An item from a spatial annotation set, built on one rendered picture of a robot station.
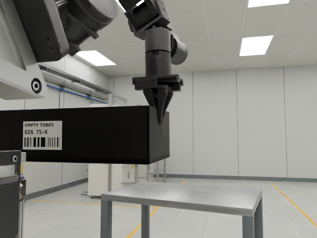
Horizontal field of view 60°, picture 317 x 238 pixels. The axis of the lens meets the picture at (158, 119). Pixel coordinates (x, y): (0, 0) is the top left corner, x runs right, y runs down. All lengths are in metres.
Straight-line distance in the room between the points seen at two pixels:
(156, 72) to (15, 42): 0.35
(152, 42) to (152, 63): 0.05
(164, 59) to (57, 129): 0.27
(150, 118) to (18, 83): 0.30
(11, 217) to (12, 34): 0.27
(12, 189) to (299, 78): 7.87
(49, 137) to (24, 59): 0.34
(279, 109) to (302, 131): 0.78
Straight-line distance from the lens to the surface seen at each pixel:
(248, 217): 1.16
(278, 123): 7.83
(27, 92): 0.30
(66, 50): 0.30
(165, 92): 0.57
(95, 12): 0.38
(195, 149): 7.76
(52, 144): 0.61
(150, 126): 0.53
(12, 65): 0.29
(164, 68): 0.59
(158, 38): 0.60
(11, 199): 0.46
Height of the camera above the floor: 1.06
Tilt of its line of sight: 4 degrees up
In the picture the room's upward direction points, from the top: straight up
